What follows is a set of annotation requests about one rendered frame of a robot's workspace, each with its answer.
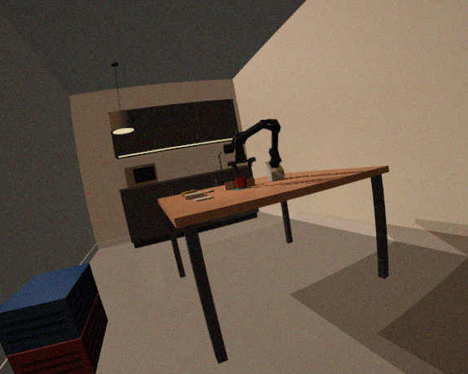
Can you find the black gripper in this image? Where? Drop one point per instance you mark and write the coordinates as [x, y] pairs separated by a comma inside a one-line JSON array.
[[250, 160]]

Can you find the dark red cup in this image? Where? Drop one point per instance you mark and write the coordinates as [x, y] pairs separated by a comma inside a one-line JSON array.
[[241, 182]]

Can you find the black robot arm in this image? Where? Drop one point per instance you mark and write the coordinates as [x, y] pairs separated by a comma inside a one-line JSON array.
[[240, 138]]

